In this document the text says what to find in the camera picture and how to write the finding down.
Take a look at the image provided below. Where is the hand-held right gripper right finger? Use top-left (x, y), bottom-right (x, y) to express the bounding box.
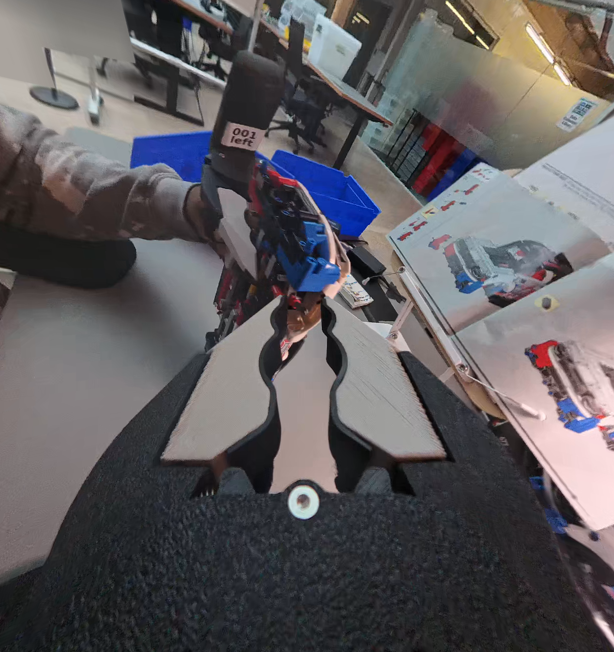
top-left (322, 300), bottom-right (447, 463)

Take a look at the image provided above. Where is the grey desk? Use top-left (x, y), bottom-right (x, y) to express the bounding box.
top-left (0, 127), bottom-right (440, 594)

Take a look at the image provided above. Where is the long background work table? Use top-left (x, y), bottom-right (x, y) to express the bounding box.
top-left (172, 0), bottom-right (394, 169)

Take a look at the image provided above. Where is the white book stand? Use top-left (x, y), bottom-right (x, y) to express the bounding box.
top-left (383, 265), bottom-right (547, 423)

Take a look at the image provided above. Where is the blue plastic bin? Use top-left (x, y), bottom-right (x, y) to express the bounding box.
top-left (131, 131), bottom-right (213, 182)
top-left (271, 149), bottom-right (381, 237)

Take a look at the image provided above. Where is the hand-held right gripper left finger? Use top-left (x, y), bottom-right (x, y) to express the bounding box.
top-left (161, 298), bottom-right (283, 464)

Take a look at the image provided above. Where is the white toy car front section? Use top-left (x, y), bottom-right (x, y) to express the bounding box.
top-left (205, 158), bottom-right (353, 365)

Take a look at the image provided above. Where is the black toy car set box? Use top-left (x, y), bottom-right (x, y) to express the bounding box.
top-left (528, 474), bottom-right (614, 652)

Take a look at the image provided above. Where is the folded sticker sheet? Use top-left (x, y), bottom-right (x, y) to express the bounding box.
top-left (339, 277), bottom-right (375, 309)

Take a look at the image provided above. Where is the white storage container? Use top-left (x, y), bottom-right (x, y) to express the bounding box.
top-left (309, 14), bottom-right (362, 79)

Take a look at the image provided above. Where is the person's left forearm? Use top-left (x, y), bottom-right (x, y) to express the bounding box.
top-left (0, 92), bottom-right (206, 242)

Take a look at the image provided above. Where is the white printed instruction sheet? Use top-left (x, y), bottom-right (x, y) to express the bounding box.
top-left (516, 104), bottom-right (614, 250)

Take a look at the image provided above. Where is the grey panel on stand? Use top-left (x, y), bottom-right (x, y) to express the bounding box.
top-left (0, 0), bottom-right (134, 125)

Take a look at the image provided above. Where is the person's left hand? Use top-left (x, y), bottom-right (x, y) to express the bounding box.
top-left (185, 183), bottom-right (226, 255)

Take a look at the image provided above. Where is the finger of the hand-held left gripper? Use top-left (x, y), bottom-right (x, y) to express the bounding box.
top-left (218, 188), bottom-right (261, 282)

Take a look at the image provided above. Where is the toy car instruction booklet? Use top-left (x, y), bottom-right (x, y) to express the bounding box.
top-left (387, 163), bottom-right (614, 530)

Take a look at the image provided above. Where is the black power adapter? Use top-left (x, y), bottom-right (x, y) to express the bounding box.
top-left (349, 246), bottom-right (387, 276)

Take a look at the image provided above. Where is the black office chair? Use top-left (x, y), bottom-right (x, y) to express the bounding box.
top-left (263, 20), bottom-right (338, 153)

